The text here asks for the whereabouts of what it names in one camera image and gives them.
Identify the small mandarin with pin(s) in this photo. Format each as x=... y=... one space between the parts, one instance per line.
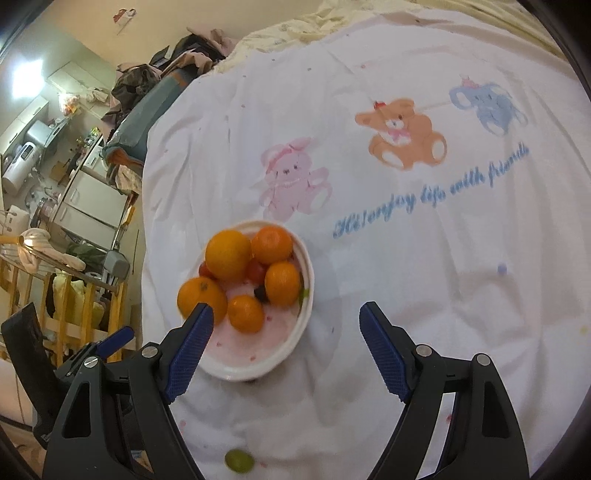
x=246 y=314
x=272 y=244
x=282 y=284

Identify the white kitchen cabinets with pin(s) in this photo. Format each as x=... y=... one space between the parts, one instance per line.
x=90 y=210

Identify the cream patterned quilt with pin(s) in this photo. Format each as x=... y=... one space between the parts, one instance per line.
x=333 y=16

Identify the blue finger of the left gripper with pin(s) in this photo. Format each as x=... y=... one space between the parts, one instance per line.
x=114 y=342

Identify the white cartoon animal bedsheet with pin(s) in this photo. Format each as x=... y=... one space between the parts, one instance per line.
x=431 y=163

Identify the white water heater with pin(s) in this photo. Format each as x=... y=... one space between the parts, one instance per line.
x=19 y=169

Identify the white washing machine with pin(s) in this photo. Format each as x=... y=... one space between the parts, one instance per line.
x=94 y=163

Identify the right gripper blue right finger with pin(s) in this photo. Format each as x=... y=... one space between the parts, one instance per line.
x=391 y=349

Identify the pink strawberry ceramic plate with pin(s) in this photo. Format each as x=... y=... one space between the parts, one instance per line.
x=236 y=356

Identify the yellow wooden rack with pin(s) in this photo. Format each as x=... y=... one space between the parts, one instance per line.
x=73 y=309

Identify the large orange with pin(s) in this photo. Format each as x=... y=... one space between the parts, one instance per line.
x=227 y=255
x=202 y=290

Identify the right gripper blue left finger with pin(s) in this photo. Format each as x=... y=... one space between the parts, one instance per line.
x=182 y=349

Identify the dark purple grape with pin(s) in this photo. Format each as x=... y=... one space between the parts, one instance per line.
x=261 y=293

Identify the pile of clothes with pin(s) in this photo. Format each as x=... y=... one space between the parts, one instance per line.
x=197 y=53

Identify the teal orange cushion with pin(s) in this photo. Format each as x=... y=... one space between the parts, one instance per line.
x=128 y=145

